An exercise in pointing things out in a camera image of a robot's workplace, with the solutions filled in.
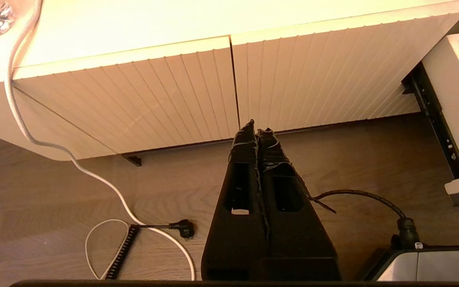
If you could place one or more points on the black cabinet foot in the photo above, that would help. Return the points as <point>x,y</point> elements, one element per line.
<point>133,160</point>

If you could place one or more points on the white ribbed cabinet door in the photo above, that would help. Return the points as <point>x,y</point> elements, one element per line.
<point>333,67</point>
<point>134,99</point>

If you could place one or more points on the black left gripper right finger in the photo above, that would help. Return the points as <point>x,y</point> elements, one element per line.
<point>297,239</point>

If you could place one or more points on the white TV cabinet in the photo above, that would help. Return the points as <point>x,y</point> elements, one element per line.
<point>134,24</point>

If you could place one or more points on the silver robot base housing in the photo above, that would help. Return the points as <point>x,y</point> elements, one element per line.
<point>432,265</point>

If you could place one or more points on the black drawer slide rail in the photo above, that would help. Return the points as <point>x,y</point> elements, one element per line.
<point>432,111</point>

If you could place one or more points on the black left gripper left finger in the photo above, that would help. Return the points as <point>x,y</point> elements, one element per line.
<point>237,231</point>

